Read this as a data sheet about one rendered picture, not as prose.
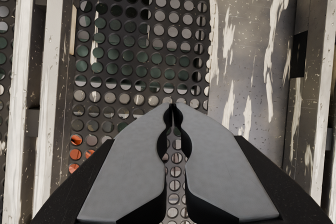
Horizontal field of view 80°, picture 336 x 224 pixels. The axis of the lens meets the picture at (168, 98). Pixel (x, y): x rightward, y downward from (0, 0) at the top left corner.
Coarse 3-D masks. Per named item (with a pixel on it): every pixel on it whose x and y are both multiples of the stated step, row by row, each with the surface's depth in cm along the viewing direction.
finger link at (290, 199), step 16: (240, 144) 9; (256, 160) 8; (272, 176) 7; (288, 176) 7; (272, 192) 7; (288, 192) 7; (304, 192) 7; (288, 208) 6; (304, 208) 6; (320, 208) 6
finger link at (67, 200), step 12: (108, 144) 9; (96, 156) 9; (84, 168) 8; (96, 168) 8; (72, 180) 8; (84, 180) 8; (60, 192) 7; (72, 192) 7; (84, 192) 7; (48, 204) 7; (60, 204) 7; (72, 204) 7; (36, 216) 6; (48, 216) 6; (60, 216) 6; (72, 216) 6
